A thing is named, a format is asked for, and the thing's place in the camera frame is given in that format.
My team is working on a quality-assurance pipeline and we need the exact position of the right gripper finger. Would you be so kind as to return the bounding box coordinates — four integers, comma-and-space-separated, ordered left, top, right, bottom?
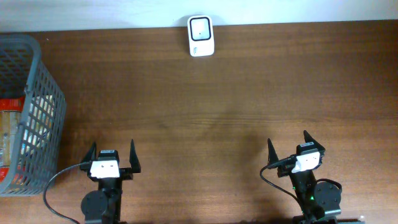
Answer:
303, 130, 320, 146
267, 138, 279, 165

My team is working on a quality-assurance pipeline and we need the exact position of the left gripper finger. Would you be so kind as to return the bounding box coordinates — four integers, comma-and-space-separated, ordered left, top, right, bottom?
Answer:
82, 142, 96, 162
129, 139, 141, 170

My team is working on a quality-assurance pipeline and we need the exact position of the yellow snack bag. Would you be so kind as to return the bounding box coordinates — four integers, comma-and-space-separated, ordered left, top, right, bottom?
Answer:
21, 95, 54, 156

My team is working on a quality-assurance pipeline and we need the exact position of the orange spaghetti packet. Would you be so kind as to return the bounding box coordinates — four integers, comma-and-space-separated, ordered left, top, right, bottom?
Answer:
1, 96, 25, 182

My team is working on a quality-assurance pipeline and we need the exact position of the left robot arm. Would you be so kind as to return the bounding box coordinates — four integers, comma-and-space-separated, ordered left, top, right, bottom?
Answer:
80, 141, 141, 224

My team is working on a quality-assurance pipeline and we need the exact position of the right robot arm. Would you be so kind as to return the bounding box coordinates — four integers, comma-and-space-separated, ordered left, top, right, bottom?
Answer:
261, 131, 342, 223

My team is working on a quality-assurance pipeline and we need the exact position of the white barcode scanner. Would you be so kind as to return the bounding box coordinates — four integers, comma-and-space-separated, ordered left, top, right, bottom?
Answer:
187, 15, 215, 57

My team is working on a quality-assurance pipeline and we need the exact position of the grey plastic mesh basket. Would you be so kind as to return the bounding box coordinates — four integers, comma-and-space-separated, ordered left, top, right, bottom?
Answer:
1, 34, 67, 197

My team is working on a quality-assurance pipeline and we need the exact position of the left black cable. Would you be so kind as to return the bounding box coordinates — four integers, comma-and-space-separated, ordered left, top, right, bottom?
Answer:
43, 161, 91, 224

